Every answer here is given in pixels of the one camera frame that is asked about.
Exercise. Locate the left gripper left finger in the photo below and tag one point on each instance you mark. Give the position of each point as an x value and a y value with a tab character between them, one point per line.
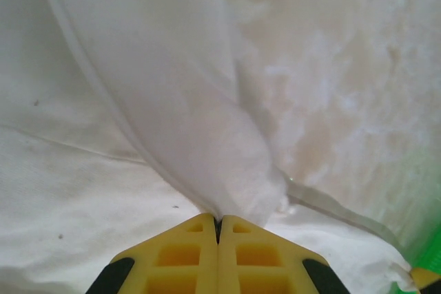
179	259

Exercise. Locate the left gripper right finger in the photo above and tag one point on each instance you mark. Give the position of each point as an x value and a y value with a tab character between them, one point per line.
258	259

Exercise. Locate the green plastic basket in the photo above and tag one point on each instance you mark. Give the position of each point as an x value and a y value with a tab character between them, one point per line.
432	249

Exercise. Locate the white t-shirt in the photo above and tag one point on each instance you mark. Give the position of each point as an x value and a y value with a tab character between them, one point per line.
103	101

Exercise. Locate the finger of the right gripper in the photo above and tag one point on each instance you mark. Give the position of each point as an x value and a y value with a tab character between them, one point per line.
429	282

